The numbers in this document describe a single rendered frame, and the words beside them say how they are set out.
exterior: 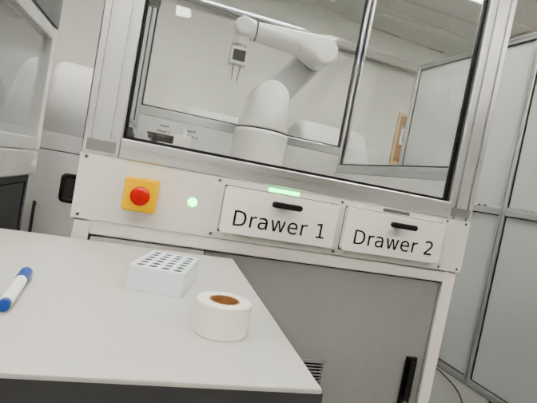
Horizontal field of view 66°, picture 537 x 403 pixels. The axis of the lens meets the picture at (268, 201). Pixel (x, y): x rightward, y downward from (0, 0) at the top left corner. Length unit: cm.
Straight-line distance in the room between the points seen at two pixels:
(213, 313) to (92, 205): 55
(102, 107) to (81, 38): 325
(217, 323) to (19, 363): 20
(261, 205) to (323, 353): 44
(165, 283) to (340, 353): 67
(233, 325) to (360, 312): 70
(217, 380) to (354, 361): 82
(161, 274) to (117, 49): 54
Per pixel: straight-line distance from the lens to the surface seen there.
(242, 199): 98
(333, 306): 114
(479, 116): 129
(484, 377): 279
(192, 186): 98
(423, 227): 118
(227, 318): 51
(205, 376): 44
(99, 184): 99
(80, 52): 420
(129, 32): 102
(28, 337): 50
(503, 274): 268
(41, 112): 195
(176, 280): 65
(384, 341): 125
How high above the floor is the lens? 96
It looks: 3 degrees down
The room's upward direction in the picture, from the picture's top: 11 degrees clockwise
